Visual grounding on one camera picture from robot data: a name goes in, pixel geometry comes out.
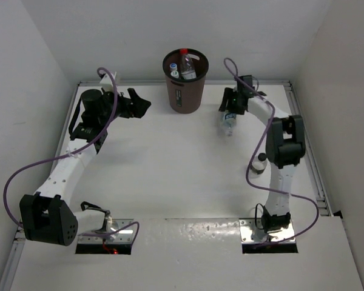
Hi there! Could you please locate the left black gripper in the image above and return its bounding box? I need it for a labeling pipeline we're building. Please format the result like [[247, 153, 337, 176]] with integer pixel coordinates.
[[97, 87, 149, 125]]

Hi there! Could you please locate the blue-label clear water bottle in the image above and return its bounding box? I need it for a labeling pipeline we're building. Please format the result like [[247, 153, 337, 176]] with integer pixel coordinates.
[[220, 111, 237, 136]]

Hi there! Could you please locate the red-label clear water bottle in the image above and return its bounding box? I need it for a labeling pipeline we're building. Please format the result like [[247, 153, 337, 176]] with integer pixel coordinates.
[[180, 48, 197, 80]]

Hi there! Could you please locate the green-label clear water bottle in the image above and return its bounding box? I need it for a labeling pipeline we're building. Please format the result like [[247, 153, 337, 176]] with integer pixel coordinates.
[[170, 70, 180, 79]]

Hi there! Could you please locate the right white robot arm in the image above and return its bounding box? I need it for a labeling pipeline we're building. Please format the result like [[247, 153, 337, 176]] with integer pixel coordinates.
[[219, 75, 306, 233]]

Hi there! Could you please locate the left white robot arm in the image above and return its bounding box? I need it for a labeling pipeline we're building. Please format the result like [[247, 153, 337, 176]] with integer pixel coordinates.
[[19, 88, 151, 246]]

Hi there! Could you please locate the brown plastic waste bin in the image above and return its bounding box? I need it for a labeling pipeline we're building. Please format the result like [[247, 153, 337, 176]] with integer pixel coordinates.
[[162, 48, 209, 114]]

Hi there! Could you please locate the small black-cap clear bottle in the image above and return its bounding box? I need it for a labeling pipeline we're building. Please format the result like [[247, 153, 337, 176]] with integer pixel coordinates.
[[250, 152, 268, 175]]

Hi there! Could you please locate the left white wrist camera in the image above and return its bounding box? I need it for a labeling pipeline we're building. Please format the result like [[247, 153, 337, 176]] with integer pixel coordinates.
[[99, 72, 120, 92]]

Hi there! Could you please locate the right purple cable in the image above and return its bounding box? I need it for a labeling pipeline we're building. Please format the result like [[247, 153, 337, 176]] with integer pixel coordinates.
[[223, 57, 320, 246]]

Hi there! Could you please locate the purple cable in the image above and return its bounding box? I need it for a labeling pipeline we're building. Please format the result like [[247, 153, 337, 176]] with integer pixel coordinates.
[[223, 57, 320, 246], [2, 67, 140, 240]]

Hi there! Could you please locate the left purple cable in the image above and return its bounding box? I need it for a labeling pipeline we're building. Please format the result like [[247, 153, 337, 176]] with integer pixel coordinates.
[[2, 67, 140, 240]]

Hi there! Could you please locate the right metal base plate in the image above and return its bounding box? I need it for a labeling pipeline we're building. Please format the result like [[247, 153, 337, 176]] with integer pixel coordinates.
[[239, 218, 295, 245]]

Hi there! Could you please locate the metal base plate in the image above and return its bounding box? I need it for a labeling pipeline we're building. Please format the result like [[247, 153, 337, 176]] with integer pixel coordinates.
[[78, 219, 137, 245], [239, 218, 295, 245]]

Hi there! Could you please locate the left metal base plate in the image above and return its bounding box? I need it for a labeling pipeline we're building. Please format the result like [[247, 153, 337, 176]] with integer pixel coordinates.
[[78, 219, 137, 245]]

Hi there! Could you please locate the aluminium frame rail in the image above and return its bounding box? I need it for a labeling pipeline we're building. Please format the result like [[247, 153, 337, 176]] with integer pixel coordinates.
[[284, 81, 343, 219]]

